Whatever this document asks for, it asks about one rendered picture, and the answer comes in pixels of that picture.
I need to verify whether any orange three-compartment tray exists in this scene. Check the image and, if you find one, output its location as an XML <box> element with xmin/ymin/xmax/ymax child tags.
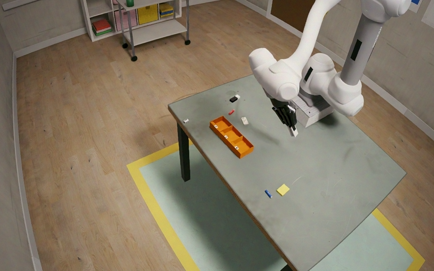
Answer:
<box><xmin>209</xmin><ymin>116</ymin><xmax>254</xmax><ymax>159</ymax></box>

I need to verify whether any black and white eraser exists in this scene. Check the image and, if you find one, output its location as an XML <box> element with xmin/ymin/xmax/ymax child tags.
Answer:
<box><xmin>230</xmin><ymin>95</ymin><xmax>240</xmax><ymax>103</ymax></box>

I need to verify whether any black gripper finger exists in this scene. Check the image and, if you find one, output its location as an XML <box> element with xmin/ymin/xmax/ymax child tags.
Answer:
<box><xmin>281</xmin><ymin>105</ymin><xmax>298</xmax><ymax>137</ymax></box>
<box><xmin>272</xmin><ymin>106</ymin><xmax>293</xmax><ymax>137</ymax></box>

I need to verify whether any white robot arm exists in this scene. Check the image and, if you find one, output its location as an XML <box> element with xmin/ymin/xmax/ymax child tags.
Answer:
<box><xmin>249</xmin><ymin>0</ymin><xmax>411</xmax><ymax>117</ymax></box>

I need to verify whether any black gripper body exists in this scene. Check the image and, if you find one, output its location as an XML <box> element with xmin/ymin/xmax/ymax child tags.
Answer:
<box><xmin>270</xmin><ymin>98</ymin><xmax>290</xmax><ymax>113</ymax></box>

